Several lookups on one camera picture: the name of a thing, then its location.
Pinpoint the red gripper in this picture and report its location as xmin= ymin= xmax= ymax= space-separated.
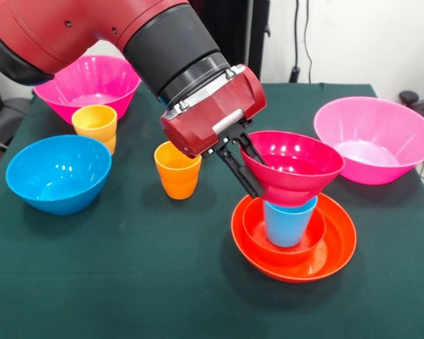
xmin=160 ymin=64 xmax=269 ymax=198

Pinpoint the small red plastic bowl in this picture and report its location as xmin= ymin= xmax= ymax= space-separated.
xmin=240 ymin=130 xmax=346 ymax=209

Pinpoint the small orange plastic bowl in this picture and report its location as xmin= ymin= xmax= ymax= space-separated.
xmin=242 ymin=194 xmax=327 ymax=268

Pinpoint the orange plastic cup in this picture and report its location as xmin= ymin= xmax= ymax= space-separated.
xmin=154 ymin=141 xmax=203 ymax=201

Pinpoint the blue plastic cup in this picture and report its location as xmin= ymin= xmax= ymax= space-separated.
xmin=264 ymin=196 xmax=318 ymax=248

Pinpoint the large orange plastic bowl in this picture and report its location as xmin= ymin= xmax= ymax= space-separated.
xmin=230 ymin=187 xmax=358 ymax=284

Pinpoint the large pink plastic bowl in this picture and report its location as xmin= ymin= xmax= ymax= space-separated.
xmin=33 ymin=54 xmax=142 ymax=125
xmin=313 ymin=97 xmax=424 ymax=186

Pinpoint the yellow plastic cup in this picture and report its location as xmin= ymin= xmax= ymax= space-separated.
xmin=71 ymin=105 xmax=118 ymax=156

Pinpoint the blue plastic bowl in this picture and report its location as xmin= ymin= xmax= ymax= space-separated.
xmin=5 ymin=135 xmax=112 ymax=216

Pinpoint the dark green tablecloth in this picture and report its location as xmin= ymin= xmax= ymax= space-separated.
xmin=0 ymin=82 xmax=424 ymax=339

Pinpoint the black wall cable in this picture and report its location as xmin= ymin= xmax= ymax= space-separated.
xmin=289 ymin=0 xmax=312 ymax=84

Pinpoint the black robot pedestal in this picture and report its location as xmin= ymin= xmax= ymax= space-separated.
xmin=190 ymin=0 xmax=271 ymax=84

